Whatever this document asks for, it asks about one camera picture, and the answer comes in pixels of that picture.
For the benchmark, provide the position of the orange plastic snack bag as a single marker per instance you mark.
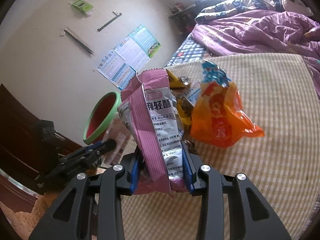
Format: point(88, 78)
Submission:
point(218, 117)

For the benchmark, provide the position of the pink silver snack wrapper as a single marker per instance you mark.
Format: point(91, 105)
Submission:
point(147, 110)

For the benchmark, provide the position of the blue patchwork quilt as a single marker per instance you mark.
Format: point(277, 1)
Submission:
point(230, 8)

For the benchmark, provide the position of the red bin with green rim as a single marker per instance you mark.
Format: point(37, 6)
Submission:
point(101, 117)

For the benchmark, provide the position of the yellow crumpled wrapper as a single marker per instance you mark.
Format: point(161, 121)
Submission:
point(179, 86)

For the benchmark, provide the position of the educational wall posters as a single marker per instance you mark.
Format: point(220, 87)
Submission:
point(127, 58)

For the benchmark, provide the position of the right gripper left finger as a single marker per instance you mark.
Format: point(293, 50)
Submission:
point(91, 205)

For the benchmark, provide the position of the dark hanging wall strip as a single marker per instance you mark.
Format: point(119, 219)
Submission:
point(77, 39)

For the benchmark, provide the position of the green wall tissue box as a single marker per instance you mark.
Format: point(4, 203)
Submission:
point(82, 6)

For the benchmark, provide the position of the black wall rail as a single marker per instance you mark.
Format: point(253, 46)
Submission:
point(116, 16)

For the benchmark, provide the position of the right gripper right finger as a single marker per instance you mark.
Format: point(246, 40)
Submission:
point(250, 214)

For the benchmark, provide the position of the blue plaid bed sheet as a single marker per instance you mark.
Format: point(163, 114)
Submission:
point(189, 51)

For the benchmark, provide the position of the purple quilt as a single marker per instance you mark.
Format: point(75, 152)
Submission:
point(263, 31)

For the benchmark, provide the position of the dark side table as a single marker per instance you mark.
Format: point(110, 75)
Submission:
point(184, 19)

